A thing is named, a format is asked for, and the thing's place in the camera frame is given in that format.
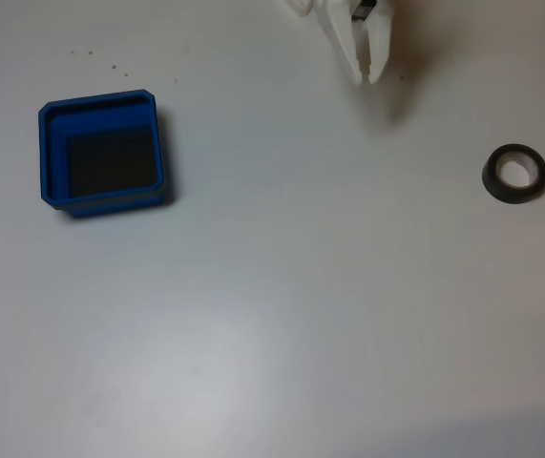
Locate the blue square box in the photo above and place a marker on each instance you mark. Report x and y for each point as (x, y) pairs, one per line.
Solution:
(110, 205)

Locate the black tape roll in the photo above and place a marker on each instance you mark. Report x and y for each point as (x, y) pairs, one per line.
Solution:
(492, 180)

